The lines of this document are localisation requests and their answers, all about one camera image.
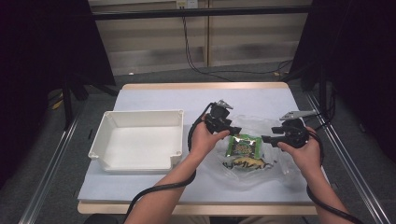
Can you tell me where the white wall outlet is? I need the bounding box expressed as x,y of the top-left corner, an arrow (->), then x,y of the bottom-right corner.
176,0 -> 199,9

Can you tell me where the translucent plastic bag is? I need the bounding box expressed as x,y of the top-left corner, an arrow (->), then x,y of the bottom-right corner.
214,114 -> 310,189

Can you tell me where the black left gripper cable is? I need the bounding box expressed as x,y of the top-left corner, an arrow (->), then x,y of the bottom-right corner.
122,102 -> 217,224

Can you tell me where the green snack packet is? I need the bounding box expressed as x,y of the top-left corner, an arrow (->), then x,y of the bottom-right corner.
225,133 -> 263,159

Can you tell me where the wooden table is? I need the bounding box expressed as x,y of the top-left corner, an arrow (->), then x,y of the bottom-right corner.
77,81 -> 332,217

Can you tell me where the dark curtain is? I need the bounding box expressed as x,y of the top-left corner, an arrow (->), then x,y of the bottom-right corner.
0,0 -> 117,188
290,0 -> 396,157

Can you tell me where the white plastic bin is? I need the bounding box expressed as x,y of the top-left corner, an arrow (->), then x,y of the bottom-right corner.
88,108 -> 185,173

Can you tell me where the black horizontal bar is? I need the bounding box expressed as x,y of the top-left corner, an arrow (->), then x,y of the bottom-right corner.
92,5 -> 313,21

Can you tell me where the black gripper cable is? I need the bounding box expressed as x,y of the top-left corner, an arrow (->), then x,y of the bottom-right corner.
304,129 -> 365,224
122,102 -> 217,224

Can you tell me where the thin black hanging cable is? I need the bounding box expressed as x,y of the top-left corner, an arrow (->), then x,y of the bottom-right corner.
181,16 -> 294,82

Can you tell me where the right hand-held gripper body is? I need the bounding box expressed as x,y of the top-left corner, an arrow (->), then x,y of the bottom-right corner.
279,109 -> 318,149

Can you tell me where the black metal stand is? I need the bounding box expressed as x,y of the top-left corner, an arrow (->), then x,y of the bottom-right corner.
61,73 -> 120,130
288,57 -> 335,118

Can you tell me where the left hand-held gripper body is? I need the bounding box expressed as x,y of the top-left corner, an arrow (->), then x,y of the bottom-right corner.
204,99 -> 234,135

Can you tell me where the person's left hand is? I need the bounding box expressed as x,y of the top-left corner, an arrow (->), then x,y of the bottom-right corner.
188,115 -> 232,160

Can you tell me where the yellow snack packet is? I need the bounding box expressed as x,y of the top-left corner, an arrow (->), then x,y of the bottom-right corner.
221,156 -> 276,172

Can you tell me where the person's right hand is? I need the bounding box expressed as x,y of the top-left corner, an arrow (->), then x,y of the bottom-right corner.
276,125 -> 323,180

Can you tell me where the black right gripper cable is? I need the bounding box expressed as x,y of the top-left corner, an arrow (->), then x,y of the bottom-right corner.
304,129 -> 365,224

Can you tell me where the aluminium floor rail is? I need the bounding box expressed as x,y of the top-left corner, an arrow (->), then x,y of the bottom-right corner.
18,113 -> 82,224
305,92 -> 391,224

